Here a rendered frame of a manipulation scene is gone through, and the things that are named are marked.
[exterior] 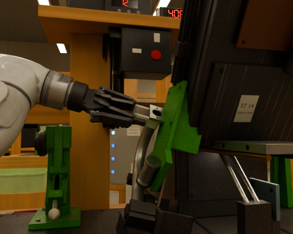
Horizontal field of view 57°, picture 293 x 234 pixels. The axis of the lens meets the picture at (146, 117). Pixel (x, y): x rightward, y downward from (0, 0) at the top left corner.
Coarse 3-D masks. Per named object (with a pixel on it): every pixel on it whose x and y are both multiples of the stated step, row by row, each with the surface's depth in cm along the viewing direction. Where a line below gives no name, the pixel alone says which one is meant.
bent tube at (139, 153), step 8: (152, 112) 70; (160, 112) 71; (160, 120) 69; (144, 128) 73; (144, 136) 74; (144, 144) 75; (136, 152) 75; (144, 152) 75; (136, 160) 74; (144, 160) 75; (136, 168) 72; (136, 176) 69; (136, 184) 67; (136, 192) 65
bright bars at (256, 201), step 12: (228, 168) 62; (240, 168) 62; (240, 192) 57; (252, 192) 57; (240, 204) 55; (252, 204) 54; (264, 204) 54; (240, 216) 55; (252, 216) 53; (264, 216) 54; (240, 228) 55; (252, 228) 53; (264, 228) 54
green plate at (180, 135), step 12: (180, 84) 64; (168, 96) 72; (180, 96) 63; (168, 108) 69; (180, 108) 62; (168, 120) 66; (180, 120) 64; (168, 132) 63; (180, 132) 63; (192, 132) 64; (156, 144) 70; (168, 144) 61; (180, 144) 63; (192, 144) 64
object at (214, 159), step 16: (176, 160) 80; (192, 160) 80; (208, 160) 81; (240, 160) 83; (256, 160) 85; (176, 176) 80; (192, 176) 80; (208, 176) 81; (224, 176) 82; (256, 176) 84; (176, 192) 80; (192, 192) 79; (208, 192) 80; (224, 192) 82; (176, 208) 80; (192, 208) 79; (208, 208) 80; (224, 208) 82
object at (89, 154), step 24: (72, 48) 95; (96, 48) 97; (72, 72) 94; (96, 72) 96; (72, 120) 93; (72, 144) 93; (96, 144) 94; (72, 168) 92; (96, 168) 94; (72, 192) 92; (96, 192) 93
